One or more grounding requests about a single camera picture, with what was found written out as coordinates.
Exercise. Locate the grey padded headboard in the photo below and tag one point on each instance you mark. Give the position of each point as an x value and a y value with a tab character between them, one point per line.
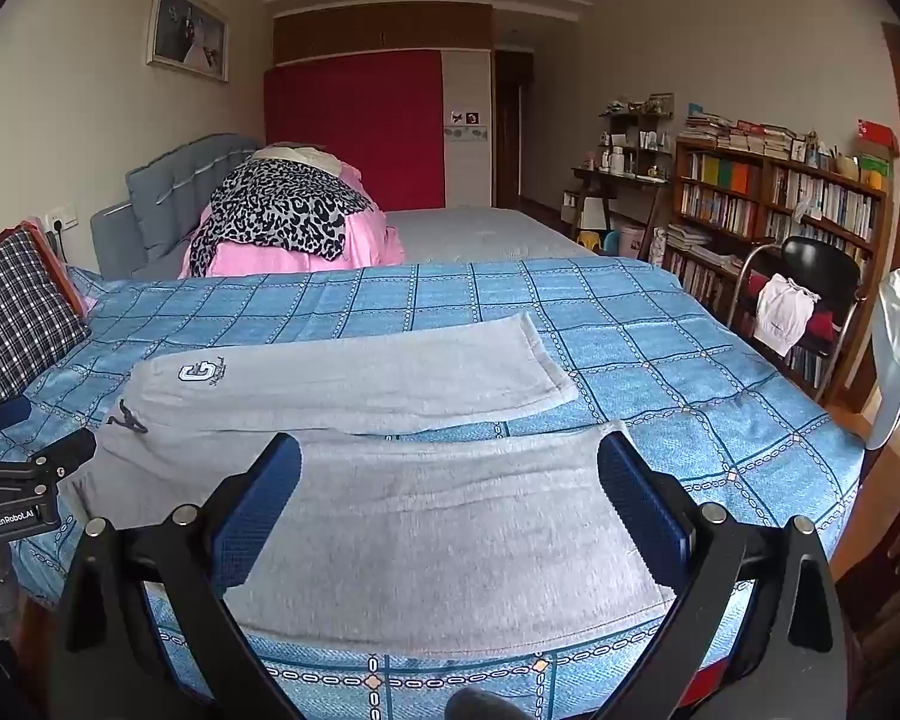
145	236

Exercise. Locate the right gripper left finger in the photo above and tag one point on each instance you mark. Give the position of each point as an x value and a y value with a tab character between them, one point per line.
108	658

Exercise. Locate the framed wall picture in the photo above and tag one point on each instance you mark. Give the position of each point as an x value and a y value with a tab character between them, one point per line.
189	35

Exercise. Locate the dark wooden desk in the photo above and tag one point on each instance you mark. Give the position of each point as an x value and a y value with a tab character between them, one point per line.
623	184

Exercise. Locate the pink quilt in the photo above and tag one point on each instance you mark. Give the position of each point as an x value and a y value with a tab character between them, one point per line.
370	240

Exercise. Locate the wall power socket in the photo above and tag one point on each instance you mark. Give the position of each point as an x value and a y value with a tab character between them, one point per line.
61	218

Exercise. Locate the leopard print blanket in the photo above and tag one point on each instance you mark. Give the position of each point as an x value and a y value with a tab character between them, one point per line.
287	205

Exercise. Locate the white cloth on chair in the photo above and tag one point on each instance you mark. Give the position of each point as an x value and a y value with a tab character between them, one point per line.
783	311

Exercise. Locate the blue patterned bedspread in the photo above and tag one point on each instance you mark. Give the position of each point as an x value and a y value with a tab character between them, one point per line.
699	404

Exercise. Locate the light blue hanging garment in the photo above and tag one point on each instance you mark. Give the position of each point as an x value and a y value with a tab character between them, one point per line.
885	337

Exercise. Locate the wooden bookshelf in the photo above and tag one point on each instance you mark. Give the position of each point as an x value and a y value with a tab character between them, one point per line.
738	219

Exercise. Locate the black chair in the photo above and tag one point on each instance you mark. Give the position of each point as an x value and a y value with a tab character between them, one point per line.
821	268

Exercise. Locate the orange red cushion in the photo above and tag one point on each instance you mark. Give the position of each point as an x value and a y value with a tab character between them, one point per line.
54	266

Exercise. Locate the grey sweatpants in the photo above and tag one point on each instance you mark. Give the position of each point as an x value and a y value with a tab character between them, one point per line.
411	532

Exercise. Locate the plaid pillow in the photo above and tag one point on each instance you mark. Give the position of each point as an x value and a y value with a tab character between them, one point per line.
39	324

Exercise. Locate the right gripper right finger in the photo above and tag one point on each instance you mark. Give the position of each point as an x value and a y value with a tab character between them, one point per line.
788	659

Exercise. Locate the red wardrobe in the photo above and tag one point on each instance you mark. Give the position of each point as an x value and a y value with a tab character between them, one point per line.
382	113

